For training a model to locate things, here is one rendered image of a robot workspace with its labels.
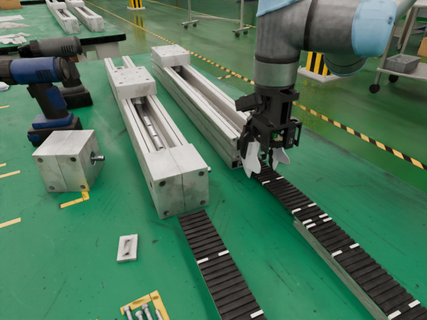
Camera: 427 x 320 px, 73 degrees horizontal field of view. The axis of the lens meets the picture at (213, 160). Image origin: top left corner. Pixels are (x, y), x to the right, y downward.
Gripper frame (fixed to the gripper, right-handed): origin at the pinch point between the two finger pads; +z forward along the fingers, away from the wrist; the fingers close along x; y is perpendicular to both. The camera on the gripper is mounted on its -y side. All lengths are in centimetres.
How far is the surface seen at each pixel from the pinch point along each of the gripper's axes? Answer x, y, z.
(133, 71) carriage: -18, -48, -11
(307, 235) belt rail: -2.1, 19.5, 0.9
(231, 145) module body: -4.2, -5.7, -3.8
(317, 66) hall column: 225, -234, 67
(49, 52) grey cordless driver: -40, -57, -17
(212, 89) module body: 2.6, -32.9, -6.5
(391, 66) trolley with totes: 249, -156, 50
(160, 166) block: -22.0, 1.1, -7.5
